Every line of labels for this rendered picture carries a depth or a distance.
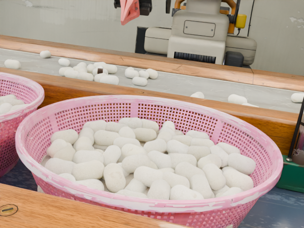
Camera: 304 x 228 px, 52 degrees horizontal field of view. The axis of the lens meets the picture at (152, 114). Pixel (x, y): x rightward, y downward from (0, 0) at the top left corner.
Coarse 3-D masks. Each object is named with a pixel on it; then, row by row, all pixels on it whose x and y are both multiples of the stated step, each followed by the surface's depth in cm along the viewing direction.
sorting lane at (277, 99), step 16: (0, 48) 89; (0, 64) 70; (32, 64) 73; (48, 64) 75; (128, 80) 68; (160, 80) 71; (176, 80) 73; (192, 80) 75; (208, 80) 77; (208, 96) 62; (224, 96) 63; (256, 96) 66; (272, 96) 68; (288, 96) 69
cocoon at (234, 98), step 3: (231, 96) 56; (234, 96) 56; (237, 96) 56; (240, 96) 56; (228, 99) 57; (231, 99) 56; (234, 99) 56; (237, 99) 55; (240, 99) 55; (243, 99) 55; (246, 99) 56; (228, 102) 57; (231, 102) 56; (234, 102) 56; (237, 102) 55; (240, 102) 55; (243, 102) 55; (246, 102) 55
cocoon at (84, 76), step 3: (81, 72) 62; (84, 72) 62; (78, 75) 61; (81, 75) 61; (84, 75) 61; (87, 75) 61; (90, 75) 61; (78, 78) 61; (81, 78) 61; (84, 78) 61; (87, 78) 61; (90, 78) 61; (93, 78) 62
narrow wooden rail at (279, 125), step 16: (0, 80) 51; (48, 80) 51; (64, 80) 52; (80, 80) 53; (48, 96) 50; (64, 96) 49; (80, 96) 49; (160, 96) 48; (176, 96) 49; (160, 112) 47; (176, 112) 46; (192, 112) 46; (224, 112) 45; (240, 112) 45; (256, 112) 45; (272, 112) 46; (288, 112) 47; (80, 128) 50; (176, 128) 47; (272, 128) 44; (288, 128) 43; (288, 144) 44
